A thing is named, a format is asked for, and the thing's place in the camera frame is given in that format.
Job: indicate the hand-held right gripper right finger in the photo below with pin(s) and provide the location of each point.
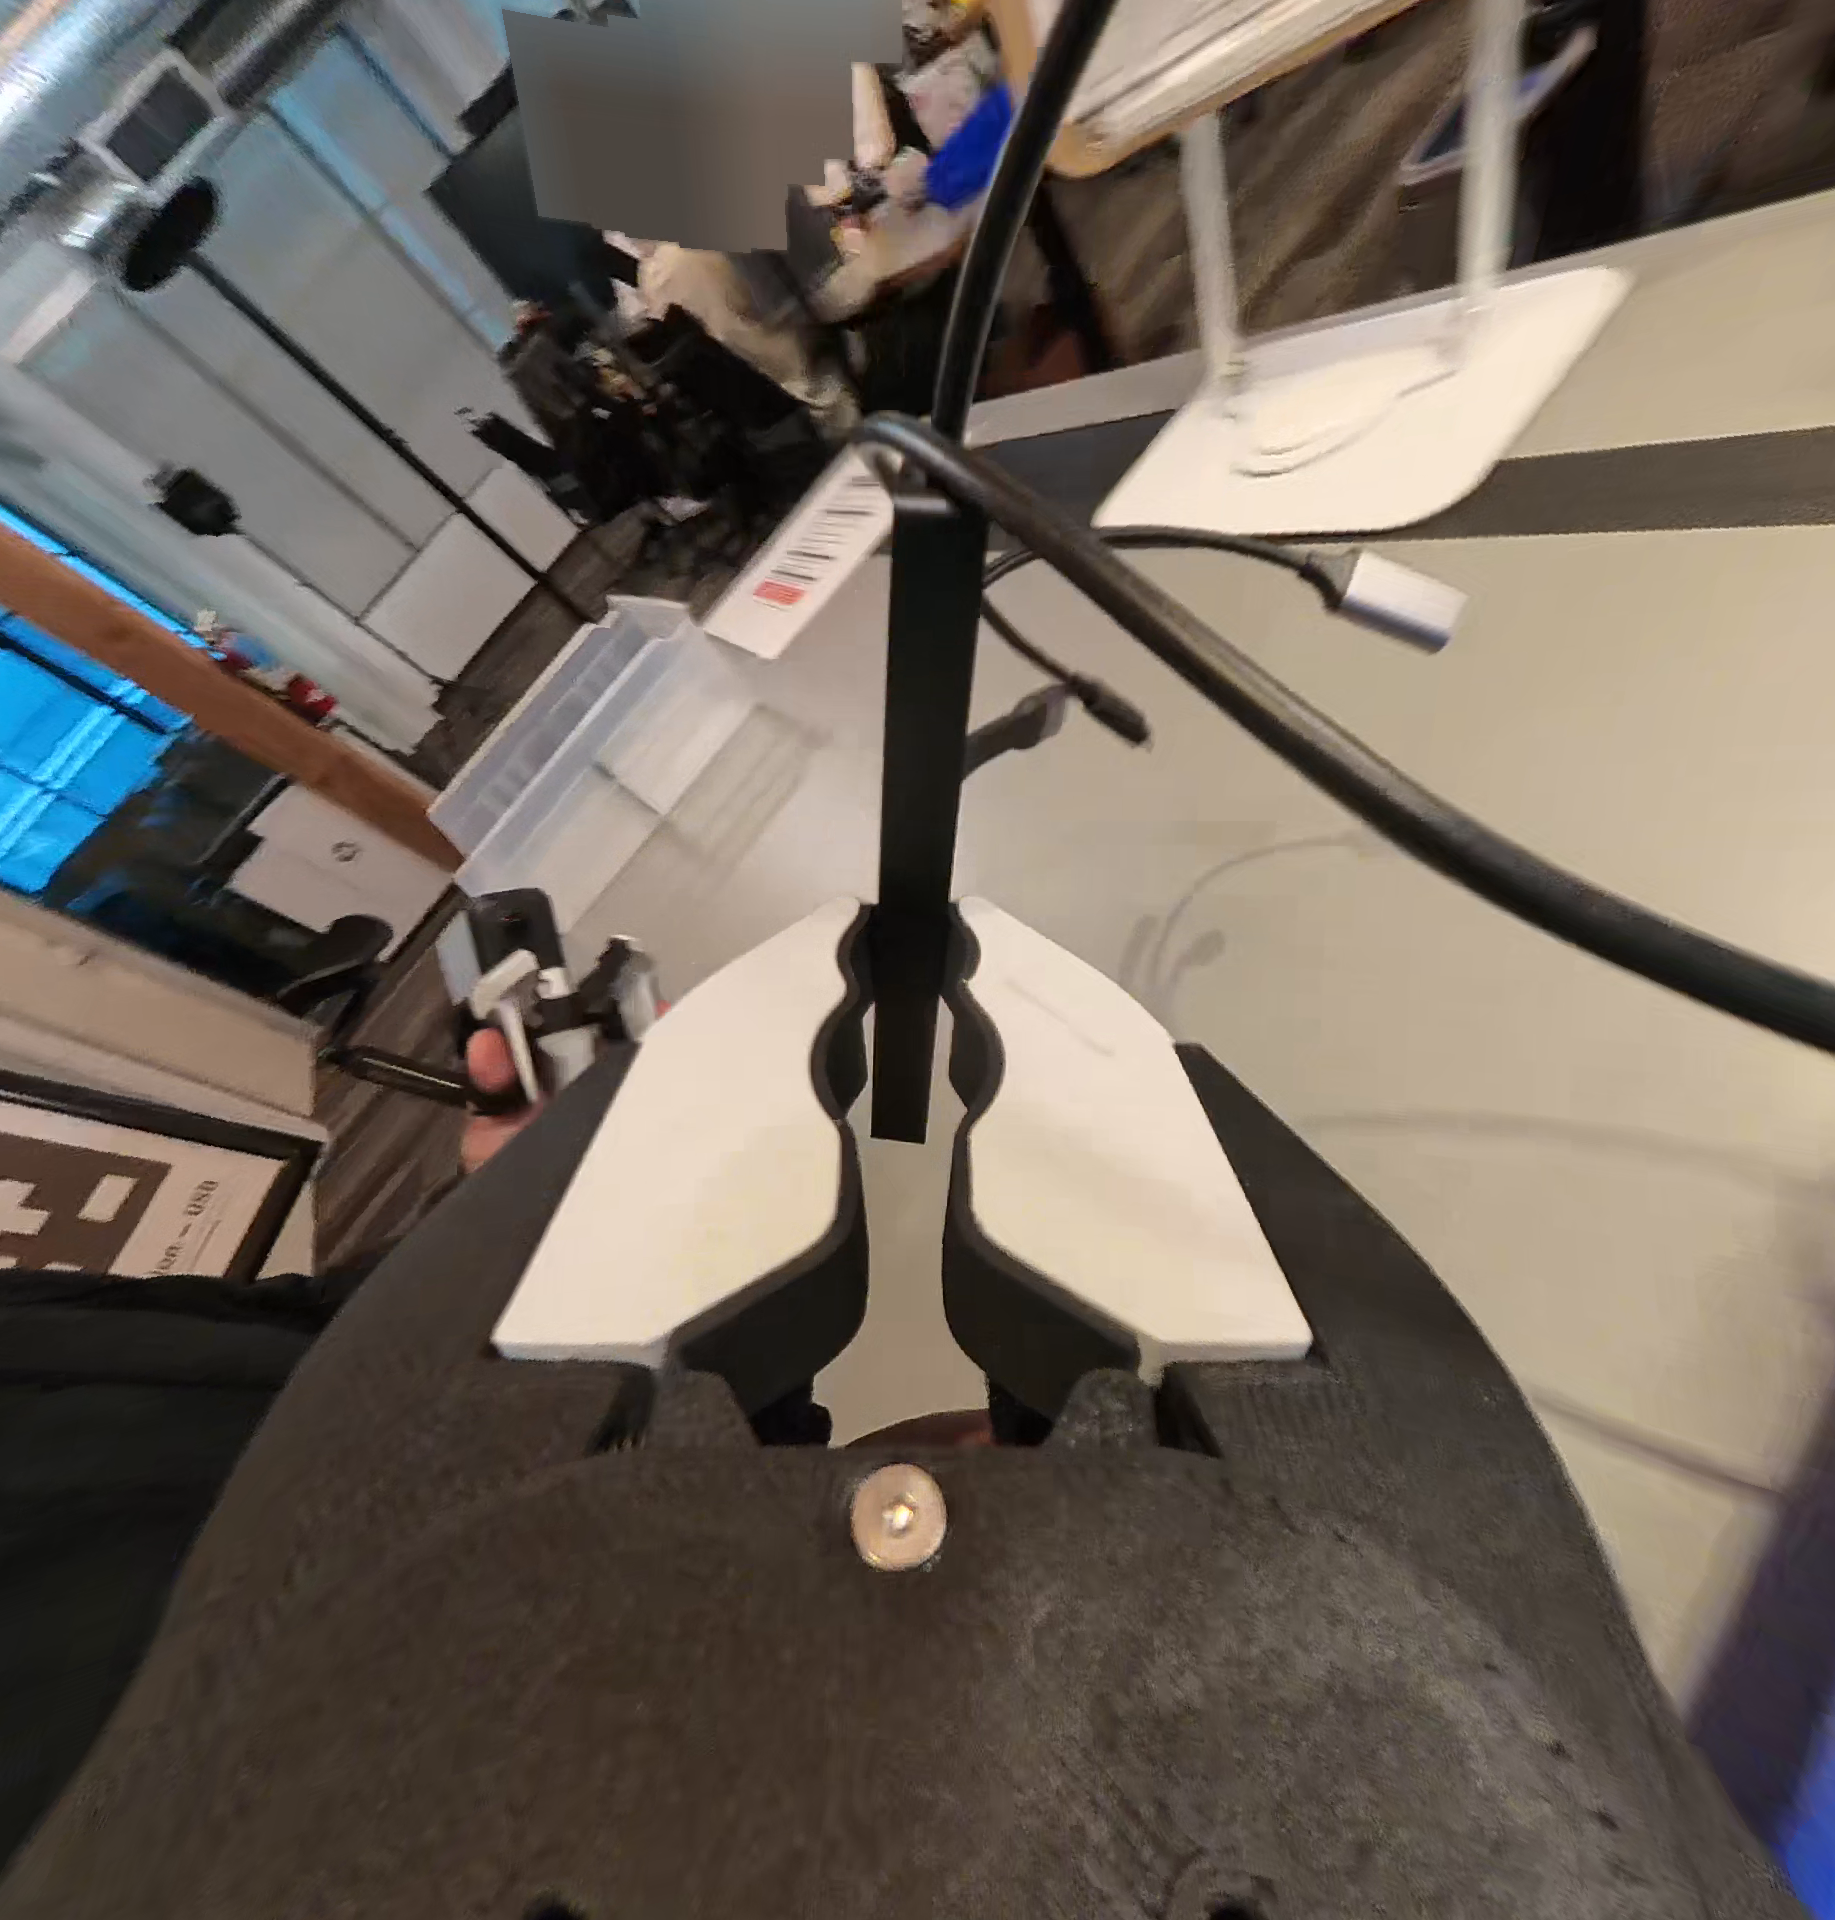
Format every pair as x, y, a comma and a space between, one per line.
1127, 1201

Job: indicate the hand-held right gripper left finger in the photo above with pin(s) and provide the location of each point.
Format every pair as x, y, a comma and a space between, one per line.
678, 1201

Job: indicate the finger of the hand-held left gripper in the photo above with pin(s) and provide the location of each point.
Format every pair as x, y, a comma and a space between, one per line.
635, 992
515, 1036

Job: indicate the clear plastic bin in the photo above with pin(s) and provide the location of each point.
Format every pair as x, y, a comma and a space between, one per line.
556, 767

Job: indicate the slim black USB hub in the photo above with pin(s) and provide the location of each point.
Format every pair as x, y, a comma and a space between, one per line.
926, 752

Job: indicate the person's left hand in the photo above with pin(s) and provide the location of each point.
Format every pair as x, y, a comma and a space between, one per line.
486, 1075

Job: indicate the white cabinet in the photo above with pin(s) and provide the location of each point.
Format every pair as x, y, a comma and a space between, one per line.
349, 856

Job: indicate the wooden column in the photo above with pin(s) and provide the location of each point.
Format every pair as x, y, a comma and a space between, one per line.
182, 677

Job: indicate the paper sheet red label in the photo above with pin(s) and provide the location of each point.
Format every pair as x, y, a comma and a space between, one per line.
796, 572

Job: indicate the framed picture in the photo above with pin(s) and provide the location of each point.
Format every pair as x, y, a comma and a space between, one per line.
78, 1201

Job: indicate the person's torso black jacket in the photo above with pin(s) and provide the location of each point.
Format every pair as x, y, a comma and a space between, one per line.
78, 1502

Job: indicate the black stand pole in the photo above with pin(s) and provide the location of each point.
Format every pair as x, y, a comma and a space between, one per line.
169, 234

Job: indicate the silver ventilation duct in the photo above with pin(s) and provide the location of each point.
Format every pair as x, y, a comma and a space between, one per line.
17, 134

